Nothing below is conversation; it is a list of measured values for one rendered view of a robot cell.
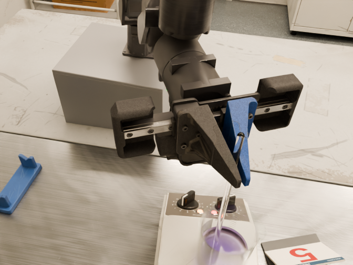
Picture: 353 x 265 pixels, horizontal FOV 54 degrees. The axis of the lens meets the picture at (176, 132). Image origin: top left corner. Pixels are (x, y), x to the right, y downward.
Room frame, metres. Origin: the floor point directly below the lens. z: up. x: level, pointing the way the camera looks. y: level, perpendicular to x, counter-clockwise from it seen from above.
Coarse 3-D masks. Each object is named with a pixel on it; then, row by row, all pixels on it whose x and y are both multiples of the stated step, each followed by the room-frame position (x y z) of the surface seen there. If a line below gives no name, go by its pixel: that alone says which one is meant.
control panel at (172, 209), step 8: (168, 200) 0.29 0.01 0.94; (176, 200) 0.29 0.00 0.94; (200, 200) 0.30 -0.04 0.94; (208, 200) 0.30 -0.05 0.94; (216, 200) 0.30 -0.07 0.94; (240, 200) 0.31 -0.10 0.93; (168, 208) 0.27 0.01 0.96; (176, 208) 0.27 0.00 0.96; (200, 208) 0.28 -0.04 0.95; (192, 216) 0.26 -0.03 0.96
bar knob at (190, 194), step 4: (188, 192) 0.30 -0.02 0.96; (192, 192) 0.30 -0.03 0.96; (184, 196) 0.28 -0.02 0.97; (188, 196) 0.29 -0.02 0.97; (192, 196) 0.29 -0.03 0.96; (180, 200) 0.29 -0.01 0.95; (184, 200) 0.28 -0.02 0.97; (188, 200) 0.28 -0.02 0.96; (192, 200) 0.29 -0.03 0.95; (180, 204) 0.28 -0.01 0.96; (184, 204) 0.28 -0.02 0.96; (188, 204) 0.28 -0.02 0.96; (192, 204) 0.28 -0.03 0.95; (196, 204) 0.28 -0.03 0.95; (184, 208) 0.27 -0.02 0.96; (188, 208) 0.27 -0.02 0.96; (192, 208) 0.27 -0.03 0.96
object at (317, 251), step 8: (296, 248) 0.24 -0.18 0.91; (304, 248) 0.24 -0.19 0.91; (312, 248) 0.24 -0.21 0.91; (320, 248) 0.24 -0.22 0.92; (272, 256) 0.23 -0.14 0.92; (280, 256) 0.23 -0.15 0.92; (288, 256) 0.22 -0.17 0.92; (296, 256) 0.22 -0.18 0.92; (304, 256) 0.22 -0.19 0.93; (312, 256) 0.22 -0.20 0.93; (320, 256) 0.22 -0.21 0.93; (328, 256) 0.22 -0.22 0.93; (336, 256) 0.22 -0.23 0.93; (280, 264) 0.21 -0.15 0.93; (288, 264) 0.21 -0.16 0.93
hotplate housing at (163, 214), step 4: (164, 196) 0.31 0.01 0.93; (164, 200) 0.30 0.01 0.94; (244, 200) 0.31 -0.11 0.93; (164, 204) 0.29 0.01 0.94; (164, 208) 0.28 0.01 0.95; (164, 212) 0.26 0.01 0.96; (160, 216) 0.26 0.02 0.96; (164, 216) 0.25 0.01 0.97; (160, 220) 0.25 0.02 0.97; (160, 224) 0.24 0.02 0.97; (160, 228) 0.23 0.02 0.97; (160, 232) 0.23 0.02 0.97; (160, 236) 0.22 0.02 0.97; (156, 248) 0.21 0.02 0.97; (156, 252) 0.20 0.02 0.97; (156, 256) 0.20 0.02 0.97; (156, 260) 0.19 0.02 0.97; (156, 264) 0.19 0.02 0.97
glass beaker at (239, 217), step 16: (208, 208) 0.21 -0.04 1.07; (240, 208) 0.21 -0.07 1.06; (208, 224) 0.21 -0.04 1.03; (224, 224) 0.21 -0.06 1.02; (240, 224) 0.21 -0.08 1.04; (256, 224) 0.19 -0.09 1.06; (256, 240) 0.17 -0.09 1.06; (208, 256) 0.16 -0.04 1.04; (224, 256) 0.15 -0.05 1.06; (240, 256) 0.16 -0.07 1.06
